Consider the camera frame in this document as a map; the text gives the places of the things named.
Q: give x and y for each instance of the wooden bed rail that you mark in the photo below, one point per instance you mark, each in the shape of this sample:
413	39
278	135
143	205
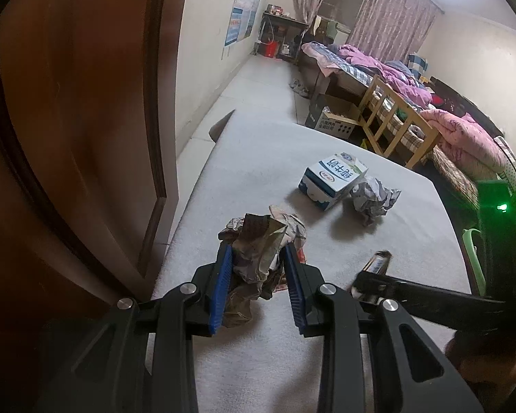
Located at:
393	127

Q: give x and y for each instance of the person right hand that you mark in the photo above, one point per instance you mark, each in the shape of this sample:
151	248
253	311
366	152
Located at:
480	362

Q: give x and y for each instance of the pink curtains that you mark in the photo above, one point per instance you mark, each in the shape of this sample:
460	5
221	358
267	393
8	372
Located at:
384	29

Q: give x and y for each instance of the green rimmed red trash bin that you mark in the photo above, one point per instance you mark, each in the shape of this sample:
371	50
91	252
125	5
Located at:
474	250

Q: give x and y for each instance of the red bucket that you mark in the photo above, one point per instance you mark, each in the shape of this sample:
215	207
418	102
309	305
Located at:
269	49

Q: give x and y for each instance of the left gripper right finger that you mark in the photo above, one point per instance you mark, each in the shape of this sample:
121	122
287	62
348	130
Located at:
375	357

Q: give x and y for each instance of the brown paper ball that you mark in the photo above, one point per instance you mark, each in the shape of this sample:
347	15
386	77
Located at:
257	273

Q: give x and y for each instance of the dark side table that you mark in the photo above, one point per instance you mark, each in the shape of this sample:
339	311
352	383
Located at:
288	32

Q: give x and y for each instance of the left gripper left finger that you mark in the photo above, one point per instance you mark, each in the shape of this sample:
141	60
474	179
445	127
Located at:
139	357

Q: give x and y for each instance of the grey white paper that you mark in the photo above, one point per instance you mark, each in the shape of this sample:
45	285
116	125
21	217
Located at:
372	200

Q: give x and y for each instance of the blue wall poster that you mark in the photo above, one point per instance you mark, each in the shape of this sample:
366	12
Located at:
241	21

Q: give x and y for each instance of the pink folded quilt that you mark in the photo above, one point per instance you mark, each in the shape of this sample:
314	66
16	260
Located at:
467	144

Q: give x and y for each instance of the blue white striped pillow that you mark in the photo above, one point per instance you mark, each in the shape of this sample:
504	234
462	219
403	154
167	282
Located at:
417	65

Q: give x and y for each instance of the bed with checkered sheet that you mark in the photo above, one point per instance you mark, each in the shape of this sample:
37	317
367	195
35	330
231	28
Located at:
459	191

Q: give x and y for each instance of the brown wooden door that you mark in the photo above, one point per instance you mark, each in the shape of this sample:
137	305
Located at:
87	131

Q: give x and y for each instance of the white blue milk carton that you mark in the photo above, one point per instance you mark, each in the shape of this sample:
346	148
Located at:
331	179

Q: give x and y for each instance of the cardboard box on floor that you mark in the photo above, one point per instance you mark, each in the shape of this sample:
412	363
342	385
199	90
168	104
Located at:
336	117

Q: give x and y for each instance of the purple rumpled blanket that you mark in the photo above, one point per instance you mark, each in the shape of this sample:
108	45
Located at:
396	79

